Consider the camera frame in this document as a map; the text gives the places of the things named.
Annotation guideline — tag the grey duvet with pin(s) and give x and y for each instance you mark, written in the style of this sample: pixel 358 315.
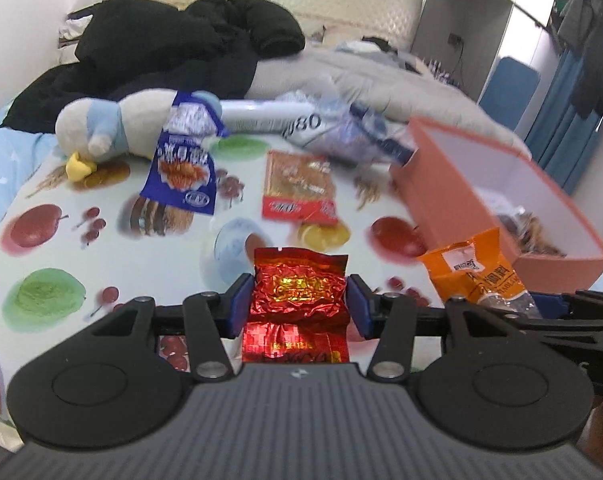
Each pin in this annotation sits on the grey duvet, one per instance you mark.
pixel 381 85

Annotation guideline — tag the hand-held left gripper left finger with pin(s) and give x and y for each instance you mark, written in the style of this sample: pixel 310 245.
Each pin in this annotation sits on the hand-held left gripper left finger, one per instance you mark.
pixel 239 305

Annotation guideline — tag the pile of clothes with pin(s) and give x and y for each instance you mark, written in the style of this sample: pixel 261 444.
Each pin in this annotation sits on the pile of clothes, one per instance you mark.
pixel 73 27

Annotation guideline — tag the fruit-print tablecloth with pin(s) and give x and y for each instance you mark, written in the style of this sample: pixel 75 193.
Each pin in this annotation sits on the fruit-print tablecloth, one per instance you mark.
pixel 106 240

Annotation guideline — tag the blue star bedsheet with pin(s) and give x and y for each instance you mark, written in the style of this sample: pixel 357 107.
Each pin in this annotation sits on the blue star bedsheet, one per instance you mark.
pixel 1 160

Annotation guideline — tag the grey plaid shirt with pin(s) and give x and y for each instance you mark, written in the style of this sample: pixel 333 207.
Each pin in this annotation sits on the grey plaid shirt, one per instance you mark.
pixel 356 47

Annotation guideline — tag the black wall outlet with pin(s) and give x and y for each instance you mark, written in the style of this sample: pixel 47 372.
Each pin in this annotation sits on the black wall outlet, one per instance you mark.
pixel 456 39

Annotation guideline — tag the blue chair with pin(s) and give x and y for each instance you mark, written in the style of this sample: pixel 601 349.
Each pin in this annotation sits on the blue chair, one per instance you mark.
pixel 511 95

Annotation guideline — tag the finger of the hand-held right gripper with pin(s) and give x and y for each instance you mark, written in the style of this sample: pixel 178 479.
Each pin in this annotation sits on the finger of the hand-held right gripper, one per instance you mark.
pixel 551 305
pixel 571 330

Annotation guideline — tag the red foil snack packet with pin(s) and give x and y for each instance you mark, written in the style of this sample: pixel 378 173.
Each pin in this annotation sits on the red foil snack packet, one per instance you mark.
pixel 299 290

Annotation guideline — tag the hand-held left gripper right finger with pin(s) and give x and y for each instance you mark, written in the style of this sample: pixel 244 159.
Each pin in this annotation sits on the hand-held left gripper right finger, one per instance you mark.
pixel 360 310

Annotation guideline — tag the blue curtain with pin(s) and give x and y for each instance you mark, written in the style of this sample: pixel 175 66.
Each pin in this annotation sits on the blue curtain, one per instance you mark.
pixel 556 125

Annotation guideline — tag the clear brown snack packet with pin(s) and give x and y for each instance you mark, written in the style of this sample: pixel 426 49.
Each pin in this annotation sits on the clear brown snack packet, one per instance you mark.
pixel 299 185

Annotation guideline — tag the dark hanging garment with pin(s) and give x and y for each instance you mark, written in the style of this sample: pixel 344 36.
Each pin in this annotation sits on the dark hanging garment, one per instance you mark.
pixel 601 70

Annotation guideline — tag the black puffer jacket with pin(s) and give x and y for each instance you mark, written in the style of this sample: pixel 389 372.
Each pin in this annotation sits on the black puffer jacket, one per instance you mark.
pixel 156 45

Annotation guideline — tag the clear plastic bag blue print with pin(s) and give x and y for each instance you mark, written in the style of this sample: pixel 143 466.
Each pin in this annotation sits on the clear plastic bag blue print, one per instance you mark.
pixel 341 130

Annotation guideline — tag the white and blue plush toy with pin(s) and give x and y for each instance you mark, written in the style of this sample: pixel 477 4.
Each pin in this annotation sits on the white and blue plush toy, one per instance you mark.
pixel 111 125

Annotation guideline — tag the white tube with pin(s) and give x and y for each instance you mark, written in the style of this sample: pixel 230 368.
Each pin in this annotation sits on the white tube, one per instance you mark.
pixel 261 115

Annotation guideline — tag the pink cardboard box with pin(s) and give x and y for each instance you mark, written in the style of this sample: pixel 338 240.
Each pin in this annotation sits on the pink cardboard box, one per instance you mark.
pixel 481 200

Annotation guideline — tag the group of small bottles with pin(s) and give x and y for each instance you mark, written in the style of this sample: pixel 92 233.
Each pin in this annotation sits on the group of small bottles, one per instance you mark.
pixel 439 70

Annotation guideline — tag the grey wardrobe cabinet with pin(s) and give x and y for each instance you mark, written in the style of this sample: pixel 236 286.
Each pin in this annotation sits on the grey wardrobe cabinet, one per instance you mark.
pixel 461 0

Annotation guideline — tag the blue snack bag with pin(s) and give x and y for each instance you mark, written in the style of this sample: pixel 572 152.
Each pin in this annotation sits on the blue snack bag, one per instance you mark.
pixel 184 170

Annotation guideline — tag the grey hanging jacket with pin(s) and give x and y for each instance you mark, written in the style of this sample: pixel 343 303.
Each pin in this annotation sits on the grey hanging jacket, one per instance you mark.
pixel 581 10

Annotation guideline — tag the black garment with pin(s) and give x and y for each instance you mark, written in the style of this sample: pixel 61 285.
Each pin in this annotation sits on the black garment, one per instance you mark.
pixel 379 42

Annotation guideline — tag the orange snack packet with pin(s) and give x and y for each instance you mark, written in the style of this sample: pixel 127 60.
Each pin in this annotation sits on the orange snack packet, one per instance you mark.
pixel 476 270

